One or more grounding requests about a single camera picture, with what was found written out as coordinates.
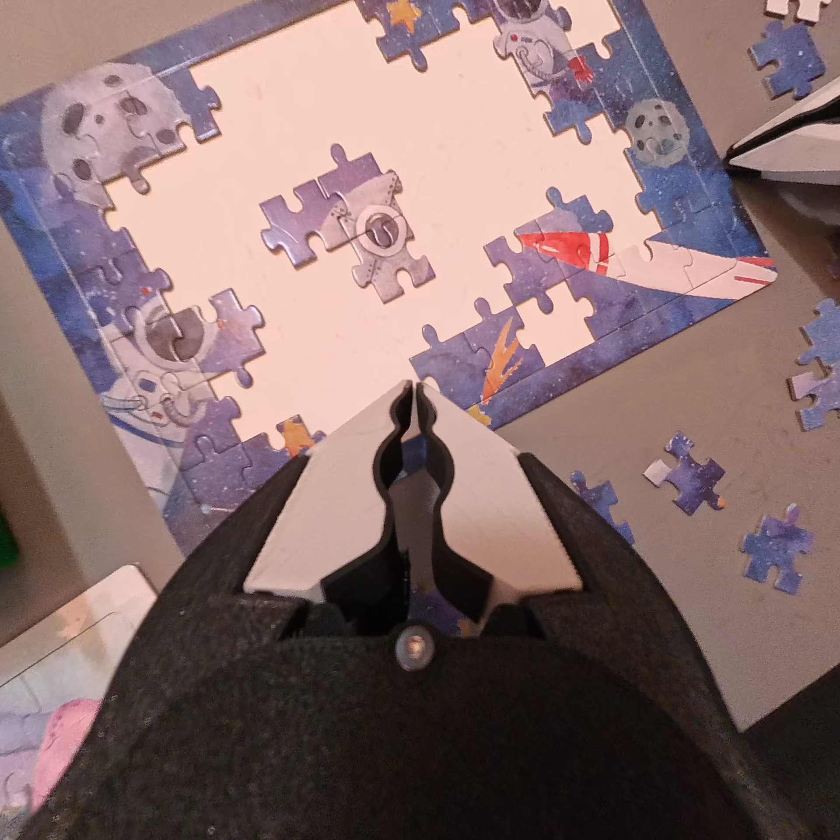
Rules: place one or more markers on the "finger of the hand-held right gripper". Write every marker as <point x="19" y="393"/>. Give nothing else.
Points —
<point x="800" y="157"/>
<point x="814" y="105"/>

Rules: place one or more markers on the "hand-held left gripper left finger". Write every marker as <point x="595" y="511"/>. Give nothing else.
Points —
<point x="321" y="525"/>

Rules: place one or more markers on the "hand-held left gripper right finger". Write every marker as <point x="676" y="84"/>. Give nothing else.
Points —
<point x="505" y="525"/>

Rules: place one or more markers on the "star print puzzle piece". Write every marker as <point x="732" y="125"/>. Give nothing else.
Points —
<point x="292" y="433"/>

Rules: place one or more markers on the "dark blue puzzle piece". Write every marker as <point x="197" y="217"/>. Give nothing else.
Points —
<point x="446" y="361"/>

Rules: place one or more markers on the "purple helmet-part puzzle piece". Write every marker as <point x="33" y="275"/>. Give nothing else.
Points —
<point x="239" y="334"/>

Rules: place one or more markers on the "joined satellite puzzle pieces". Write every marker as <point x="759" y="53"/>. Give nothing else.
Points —
<point x="374" y="229"/>

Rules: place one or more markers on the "space puzzle board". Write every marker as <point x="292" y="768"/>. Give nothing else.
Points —
<point x="394" y="98"/>

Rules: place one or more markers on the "grey desk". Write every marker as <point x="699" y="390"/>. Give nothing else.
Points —
<point x="656" y="407"/>

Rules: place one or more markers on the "pile of loose puzzle pieces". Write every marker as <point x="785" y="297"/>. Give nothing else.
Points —
<point x="787" y="59"/>

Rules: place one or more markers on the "purple star-marked puzzle piece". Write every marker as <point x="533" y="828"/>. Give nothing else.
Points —
<point x="604" y="505"/>

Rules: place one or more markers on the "comet print puzzle piece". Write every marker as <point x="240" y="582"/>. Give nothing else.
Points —
<point x="505" y="354"/>

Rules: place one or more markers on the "green plastic bin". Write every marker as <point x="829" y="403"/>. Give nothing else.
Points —
<point x="8" y="538"/>

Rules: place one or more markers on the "black dotted mat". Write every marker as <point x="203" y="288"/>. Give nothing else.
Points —
<point x="800" y="774"/>

